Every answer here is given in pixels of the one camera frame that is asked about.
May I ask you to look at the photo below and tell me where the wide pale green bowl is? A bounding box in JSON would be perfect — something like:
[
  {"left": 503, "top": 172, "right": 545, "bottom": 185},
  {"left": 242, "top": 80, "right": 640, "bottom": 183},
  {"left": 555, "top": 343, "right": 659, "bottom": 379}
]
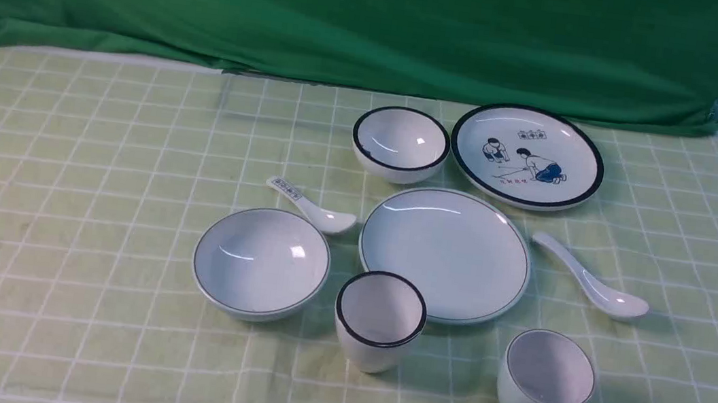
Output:
[{"left": 191, "top": 208, "right": 332, "bottom": 323}]

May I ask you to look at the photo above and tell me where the pale green rimmed cup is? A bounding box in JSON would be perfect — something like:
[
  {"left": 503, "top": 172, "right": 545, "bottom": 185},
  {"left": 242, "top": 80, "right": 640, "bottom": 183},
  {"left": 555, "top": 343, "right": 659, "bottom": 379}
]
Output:
[{"left": 496, "top": 328, "right": 598, "bottom": 403}]

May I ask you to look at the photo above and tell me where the plain white ceramic spoon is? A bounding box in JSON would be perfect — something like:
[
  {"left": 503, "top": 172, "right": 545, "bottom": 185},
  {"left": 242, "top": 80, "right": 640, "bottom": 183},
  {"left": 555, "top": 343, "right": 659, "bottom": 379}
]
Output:
[{"left": 532, "top": 232, "right": 650, "bottom": 321}]

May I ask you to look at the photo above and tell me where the small black-rimmed white bowl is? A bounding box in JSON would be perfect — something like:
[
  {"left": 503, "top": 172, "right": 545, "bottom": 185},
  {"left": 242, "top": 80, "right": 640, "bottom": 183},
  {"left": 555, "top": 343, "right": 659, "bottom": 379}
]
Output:
[{"left": 352, "top": 106, "right": 451, "bottom": 185}]

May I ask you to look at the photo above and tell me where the black-rimmed white cup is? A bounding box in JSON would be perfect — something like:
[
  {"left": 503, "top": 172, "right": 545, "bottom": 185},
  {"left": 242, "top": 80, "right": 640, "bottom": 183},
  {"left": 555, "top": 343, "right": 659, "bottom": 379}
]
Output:
[{"left": 334, "top": 270, "right": 428, "bottom": 374}]

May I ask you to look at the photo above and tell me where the large pale green plate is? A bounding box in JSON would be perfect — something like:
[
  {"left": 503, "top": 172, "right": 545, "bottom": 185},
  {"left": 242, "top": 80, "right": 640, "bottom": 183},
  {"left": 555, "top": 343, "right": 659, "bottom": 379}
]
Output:
[{"left": 358, "top": 187, "right": 532, "bottom": 326}]

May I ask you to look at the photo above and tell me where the illustrated black-rimmed plate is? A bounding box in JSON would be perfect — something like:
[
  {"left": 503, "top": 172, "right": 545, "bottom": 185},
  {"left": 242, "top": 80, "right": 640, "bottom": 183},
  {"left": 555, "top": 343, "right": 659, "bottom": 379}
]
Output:
[{"left": 450, "top": 103, "right": 606, "bottom": 212}]

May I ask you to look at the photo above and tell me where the green backdrop cloth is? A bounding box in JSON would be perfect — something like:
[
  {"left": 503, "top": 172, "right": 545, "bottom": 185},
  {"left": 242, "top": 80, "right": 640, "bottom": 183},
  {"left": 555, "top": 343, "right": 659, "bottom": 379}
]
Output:
[{"left": 0, "top": 0, "right": 718, "bottom": 137}]

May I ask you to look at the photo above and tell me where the green checkered tablecloth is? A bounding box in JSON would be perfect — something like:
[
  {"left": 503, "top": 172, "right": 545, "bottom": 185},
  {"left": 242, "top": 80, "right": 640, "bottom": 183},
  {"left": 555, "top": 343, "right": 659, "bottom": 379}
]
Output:
[{"left": 0, "top": 49, "right": 718, "bottom": 403}]

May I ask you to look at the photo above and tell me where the printed-handle white spoon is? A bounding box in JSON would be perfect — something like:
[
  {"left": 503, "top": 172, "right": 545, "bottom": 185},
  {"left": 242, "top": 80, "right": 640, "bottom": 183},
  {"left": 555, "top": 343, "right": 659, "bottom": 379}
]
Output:
[{"left": 265, "top": 176, "right": 357, "bottom": 236}]

